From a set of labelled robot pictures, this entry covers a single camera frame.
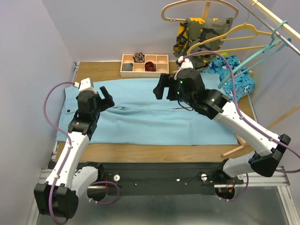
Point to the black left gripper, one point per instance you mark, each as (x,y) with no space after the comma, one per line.
(108,100)

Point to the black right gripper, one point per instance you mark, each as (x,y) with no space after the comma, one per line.
(164,80)

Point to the light blue trousers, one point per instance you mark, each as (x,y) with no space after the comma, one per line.
(139,118)

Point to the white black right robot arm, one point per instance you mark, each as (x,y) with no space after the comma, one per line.
(268,146)

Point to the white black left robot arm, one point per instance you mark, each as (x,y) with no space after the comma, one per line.
(59,195)

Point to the teal plastic hanger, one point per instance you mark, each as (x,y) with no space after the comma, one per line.
(253,56)

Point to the wooden clothes hanger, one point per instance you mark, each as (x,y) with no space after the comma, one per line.
(198,8)

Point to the wooden compartment tray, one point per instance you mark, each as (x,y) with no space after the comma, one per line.
(144,66)

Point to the orange black rolled sock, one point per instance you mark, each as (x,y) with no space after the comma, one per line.
(150,67)

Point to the patterned pink black sock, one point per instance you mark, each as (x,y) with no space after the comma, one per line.
(139,57)

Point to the grey rolled sock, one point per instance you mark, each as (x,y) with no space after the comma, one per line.
(127,67)

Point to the camouflage shorts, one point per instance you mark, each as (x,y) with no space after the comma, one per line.
(197,30)

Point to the blue shark print shorts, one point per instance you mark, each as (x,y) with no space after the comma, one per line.
(244,83)

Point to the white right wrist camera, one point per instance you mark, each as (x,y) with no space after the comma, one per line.
(183,63)

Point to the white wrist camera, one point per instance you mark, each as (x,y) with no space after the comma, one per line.
(183,63)
(85,84)

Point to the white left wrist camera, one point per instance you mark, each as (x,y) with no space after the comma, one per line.
(85,84)

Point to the aluminium table edge rail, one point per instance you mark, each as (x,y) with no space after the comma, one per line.
(52,163)

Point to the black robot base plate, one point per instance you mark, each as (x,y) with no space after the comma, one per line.
(133,179)

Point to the wooden clothes rack frame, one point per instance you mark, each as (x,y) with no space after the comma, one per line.
(270,15)

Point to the aluminium front frame rail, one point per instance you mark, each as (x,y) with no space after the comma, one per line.
(278,180)

